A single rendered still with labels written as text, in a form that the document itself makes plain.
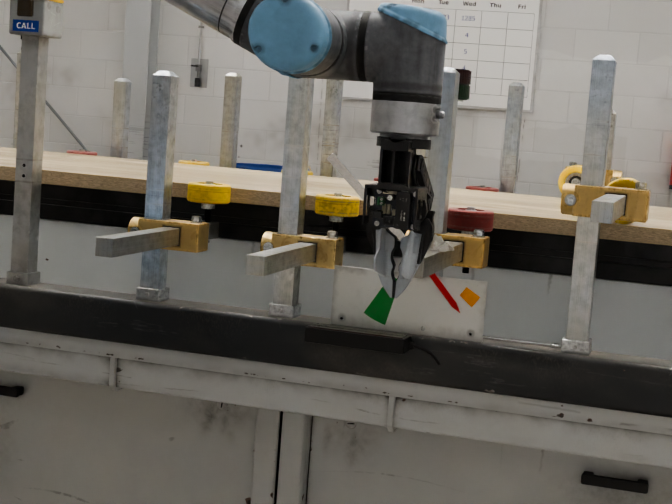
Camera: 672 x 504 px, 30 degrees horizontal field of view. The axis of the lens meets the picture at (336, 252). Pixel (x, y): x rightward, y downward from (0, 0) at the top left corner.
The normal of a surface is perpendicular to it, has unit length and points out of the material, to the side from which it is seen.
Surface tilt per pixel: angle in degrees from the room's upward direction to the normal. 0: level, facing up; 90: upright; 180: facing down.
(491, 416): 90
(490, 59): 90
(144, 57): 90
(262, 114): 90
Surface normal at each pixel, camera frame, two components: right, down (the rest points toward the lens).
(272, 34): -0.13, 0.13
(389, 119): -0.49, 0.06
